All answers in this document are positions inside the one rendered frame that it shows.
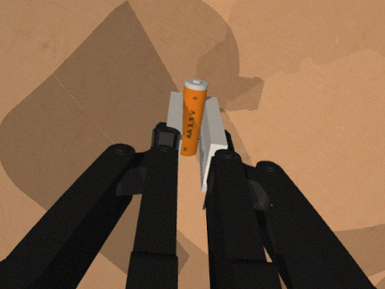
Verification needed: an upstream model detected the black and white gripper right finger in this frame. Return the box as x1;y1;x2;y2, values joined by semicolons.
199;96;377;289

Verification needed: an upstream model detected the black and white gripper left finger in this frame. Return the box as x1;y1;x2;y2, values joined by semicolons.
0;92;183;289

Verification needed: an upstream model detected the orange aa battery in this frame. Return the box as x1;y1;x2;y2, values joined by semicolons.
180;79;209;157

